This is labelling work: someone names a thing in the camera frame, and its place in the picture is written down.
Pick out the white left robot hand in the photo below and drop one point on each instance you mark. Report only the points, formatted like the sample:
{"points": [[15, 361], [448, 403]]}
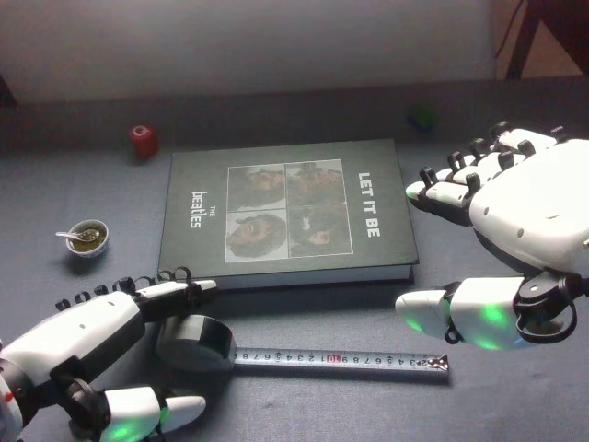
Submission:
{"points": [[87, 322]]}

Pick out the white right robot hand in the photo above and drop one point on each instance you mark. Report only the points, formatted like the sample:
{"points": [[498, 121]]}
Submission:
{"points": [[529, 216]]}

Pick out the grey black tape measure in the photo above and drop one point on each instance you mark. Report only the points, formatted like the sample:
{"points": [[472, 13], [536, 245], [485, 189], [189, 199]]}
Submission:
{"points": [[193, 343]]}

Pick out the black hardcover Beatles book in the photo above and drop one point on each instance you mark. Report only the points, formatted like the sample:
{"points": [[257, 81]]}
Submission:
{"points": [[382, 258]]}

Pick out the small bowl with spoon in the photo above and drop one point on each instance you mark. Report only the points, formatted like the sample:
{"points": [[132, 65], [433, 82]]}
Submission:
{"points": [[89, 239]]}

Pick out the green cylinder block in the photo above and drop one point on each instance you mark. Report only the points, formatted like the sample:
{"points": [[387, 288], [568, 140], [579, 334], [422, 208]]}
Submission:
{"points": [[422, 117]]}

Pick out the red cylinder block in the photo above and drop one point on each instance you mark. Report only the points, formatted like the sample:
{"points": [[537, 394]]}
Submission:
{"points": [[143, 143]]}

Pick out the grey tablecloth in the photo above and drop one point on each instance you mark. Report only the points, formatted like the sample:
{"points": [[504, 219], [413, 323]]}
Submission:
{"points": [[322, 405]]}

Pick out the dark wooden frame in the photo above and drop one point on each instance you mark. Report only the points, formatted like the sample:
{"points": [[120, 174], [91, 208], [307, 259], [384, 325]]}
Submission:
{"points": [[524, 41]]}

